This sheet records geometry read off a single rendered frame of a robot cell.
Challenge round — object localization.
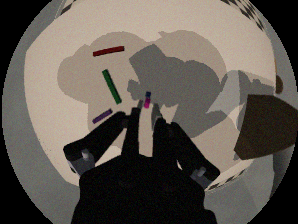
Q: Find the green rod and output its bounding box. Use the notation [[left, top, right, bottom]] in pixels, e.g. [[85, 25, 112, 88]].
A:
[[102, 69, 122, 104]]

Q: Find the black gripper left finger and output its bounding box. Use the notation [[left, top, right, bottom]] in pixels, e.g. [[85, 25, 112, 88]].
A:
[[63, 100, 143, 189]]

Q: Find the purple rod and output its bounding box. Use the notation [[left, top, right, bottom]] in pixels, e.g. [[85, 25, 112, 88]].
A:
[[92, 109, 113, 124]]

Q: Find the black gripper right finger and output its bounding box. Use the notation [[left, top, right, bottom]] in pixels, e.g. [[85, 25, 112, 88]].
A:
[[151, 103, 220, 192]]

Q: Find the dark red rod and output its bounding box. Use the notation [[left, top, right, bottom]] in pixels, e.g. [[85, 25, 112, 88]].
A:
[[93, 46, 124, 57]]

